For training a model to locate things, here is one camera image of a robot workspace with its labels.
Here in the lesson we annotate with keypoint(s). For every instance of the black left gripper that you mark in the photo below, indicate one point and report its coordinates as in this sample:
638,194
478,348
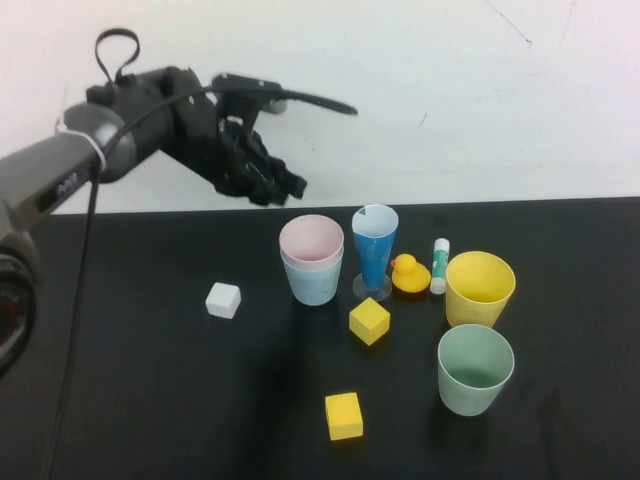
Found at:
200,140

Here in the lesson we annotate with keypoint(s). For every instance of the blue paper cone glass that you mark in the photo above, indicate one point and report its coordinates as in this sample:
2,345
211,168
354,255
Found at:
372,260

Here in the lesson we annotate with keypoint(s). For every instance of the white cube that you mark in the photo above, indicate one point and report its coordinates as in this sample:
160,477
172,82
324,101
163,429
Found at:
222,300

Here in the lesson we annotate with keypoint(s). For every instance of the green plastic cup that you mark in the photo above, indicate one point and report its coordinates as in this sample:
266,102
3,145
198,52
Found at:
467,397

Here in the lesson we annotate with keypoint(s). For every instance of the pink plastic cup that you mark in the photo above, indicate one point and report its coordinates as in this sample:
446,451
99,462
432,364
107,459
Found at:
310,240

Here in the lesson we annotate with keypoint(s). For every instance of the yellow plastic cup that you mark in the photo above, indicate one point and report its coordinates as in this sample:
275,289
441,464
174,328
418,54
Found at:
472,312

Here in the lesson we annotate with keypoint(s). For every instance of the yellow cube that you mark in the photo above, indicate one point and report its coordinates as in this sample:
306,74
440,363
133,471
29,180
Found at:
344,417
369,320

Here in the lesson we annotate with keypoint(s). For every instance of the white zip tie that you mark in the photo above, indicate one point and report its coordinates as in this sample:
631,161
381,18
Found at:
95,147

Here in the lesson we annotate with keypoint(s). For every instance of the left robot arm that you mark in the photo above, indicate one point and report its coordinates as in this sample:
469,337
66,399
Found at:
50,170

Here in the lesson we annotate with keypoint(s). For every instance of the yellow rubber duck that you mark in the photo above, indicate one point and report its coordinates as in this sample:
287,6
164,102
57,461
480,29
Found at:
410,279

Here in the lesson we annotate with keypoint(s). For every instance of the white green glue stick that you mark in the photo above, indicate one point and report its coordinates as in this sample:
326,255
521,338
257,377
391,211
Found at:
439,265

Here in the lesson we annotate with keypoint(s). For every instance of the light blue plastic cup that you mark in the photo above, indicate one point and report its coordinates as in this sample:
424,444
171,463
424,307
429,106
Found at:
312,287

